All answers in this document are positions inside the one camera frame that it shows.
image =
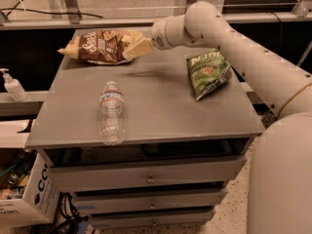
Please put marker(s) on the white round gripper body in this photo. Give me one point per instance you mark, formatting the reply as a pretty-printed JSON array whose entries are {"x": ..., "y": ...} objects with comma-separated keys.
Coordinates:
[{"x": 159, "y": 33}]

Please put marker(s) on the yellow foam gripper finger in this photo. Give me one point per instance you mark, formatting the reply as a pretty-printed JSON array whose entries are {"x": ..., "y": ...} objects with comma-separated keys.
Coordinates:
[{"x": 140, "y": 48}]

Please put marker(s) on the brown chip bag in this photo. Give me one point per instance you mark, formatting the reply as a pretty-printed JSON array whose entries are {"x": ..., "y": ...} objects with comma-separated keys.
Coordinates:
[{"x": 102, "y": 46}]

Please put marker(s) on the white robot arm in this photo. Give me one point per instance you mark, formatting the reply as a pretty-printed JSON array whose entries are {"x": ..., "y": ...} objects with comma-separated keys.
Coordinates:
[{"x": 280, "y": 184}]

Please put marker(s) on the green chip bag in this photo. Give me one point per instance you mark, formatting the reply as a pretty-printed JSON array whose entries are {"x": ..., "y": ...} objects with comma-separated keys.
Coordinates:
[{"x": 207, "y": 72}]

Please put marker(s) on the clear plastic water bottle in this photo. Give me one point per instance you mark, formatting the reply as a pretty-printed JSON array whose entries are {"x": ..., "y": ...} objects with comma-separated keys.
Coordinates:
[{"x": 111, "y": 115}]

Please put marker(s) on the grey drawer cabinet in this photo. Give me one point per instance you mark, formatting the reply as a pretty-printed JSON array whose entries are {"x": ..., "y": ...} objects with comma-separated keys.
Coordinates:
[{"x": 163, "y": 119}]

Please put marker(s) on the top grey drawer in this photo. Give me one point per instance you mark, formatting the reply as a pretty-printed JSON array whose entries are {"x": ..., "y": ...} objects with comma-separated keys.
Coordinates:
[{"x": 144, "y": 174}]

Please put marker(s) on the grey drawer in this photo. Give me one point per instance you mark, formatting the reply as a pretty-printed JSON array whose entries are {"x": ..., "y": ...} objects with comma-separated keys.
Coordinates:
[
  {"x": 146, "y": 201},
  {"x": 152, "y": 218},
  {"x": 144, "y": 174}
]

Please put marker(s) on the white pump dispenser bottle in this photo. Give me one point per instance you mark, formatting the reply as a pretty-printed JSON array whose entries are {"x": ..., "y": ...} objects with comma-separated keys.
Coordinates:
[{"x": 13, "y": 86}]

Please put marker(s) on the middle grey drawer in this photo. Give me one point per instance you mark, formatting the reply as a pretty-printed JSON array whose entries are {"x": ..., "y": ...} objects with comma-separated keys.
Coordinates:
[{"x": 146, "y": 201}]

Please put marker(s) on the bottom grey drawer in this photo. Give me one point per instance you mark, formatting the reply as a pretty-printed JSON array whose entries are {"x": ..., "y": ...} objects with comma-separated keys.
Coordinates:
[{"x": 152, "y": 218}]

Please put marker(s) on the white cardboard box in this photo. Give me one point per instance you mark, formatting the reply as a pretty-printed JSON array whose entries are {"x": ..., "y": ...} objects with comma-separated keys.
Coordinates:
[{"x": 39, "y": 200}]

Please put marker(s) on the metal railing frame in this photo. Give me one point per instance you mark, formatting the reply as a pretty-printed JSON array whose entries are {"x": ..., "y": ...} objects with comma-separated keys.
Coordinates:
[{"x": 93, "y": 13}]

